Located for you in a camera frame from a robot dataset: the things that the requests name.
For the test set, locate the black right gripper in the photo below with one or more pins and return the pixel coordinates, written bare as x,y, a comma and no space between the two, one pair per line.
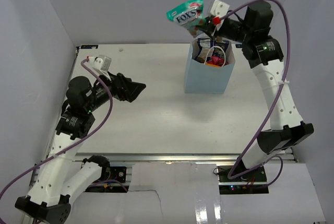
209,29

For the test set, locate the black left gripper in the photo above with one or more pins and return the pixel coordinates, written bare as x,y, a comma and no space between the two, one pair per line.
130,90

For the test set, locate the dark blue chips bag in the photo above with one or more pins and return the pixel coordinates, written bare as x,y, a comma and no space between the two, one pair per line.
205,48

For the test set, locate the green Fox's candy bag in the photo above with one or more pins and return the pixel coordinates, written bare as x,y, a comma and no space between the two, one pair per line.
188,15

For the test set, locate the pink Himalaya candy packet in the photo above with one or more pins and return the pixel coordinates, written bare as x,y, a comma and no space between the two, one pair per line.
215,60

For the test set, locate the orange Kettle chips bag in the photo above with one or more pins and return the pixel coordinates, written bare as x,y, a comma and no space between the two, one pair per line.
217,66

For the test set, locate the light blue paper bag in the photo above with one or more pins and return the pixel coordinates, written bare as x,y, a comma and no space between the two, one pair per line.
200,78

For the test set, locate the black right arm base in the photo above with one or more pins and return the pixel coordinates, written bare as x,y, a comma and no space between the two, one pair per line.
254,182

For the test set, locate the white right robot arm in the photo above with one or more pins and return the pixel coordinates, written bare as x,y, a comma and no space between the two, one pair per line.
283,126

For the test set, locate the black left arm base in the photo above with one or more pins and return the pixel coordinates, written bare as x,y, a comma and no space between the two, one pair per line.
112,179

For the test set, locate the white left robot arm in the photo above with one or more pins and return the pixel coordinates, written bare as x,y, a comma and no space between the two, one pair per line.
65,143

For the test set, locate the black XDOF label plate left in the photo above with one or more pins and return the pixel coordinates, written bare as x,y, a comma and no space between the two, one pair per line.
89,46

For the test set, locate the white cardboard front sheet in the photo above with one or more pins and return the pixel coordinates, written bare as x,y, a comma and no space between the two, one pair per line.
174,193

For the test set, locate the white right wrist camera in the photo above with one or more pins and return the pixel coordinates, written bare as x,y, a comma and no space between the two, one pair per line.
217,10

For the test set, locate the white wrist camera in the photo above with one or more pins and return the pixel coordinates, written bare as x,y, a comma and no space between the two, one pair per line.
217,10
100,64

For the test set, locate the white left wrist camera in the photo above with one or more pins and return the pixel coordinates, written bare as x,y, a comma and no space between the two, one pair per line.
100,64

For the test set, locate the aluminium table edge rail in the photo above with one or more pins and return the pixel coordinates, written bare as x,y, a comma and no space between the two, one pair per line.
162,157

